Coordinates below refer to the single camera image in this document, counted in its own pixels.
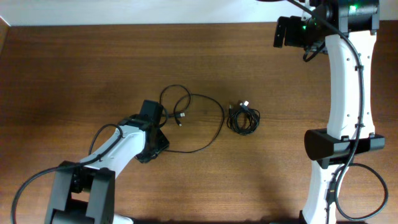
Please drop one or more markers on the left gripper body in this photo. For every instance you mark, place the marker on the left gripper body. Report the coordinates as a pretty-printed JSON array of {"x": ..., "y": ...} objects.
[{"x": 161, "y": 144}]

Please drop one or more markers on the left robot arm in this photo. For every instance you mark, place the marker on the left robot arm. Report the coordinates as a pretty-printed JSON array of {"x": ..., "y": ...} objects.
[{"x": 85, "y": 194}]

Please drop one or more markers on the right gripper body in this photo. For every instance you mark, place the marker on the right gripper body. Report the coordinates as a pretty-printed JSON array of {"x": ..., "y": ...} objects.
[{"x": 297, "y": 35}]

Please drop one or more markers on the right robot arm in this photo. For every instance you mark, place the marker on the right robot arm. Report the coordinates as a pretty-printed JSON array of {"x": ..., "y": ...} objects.
[{"x": 346, "y": 31}]

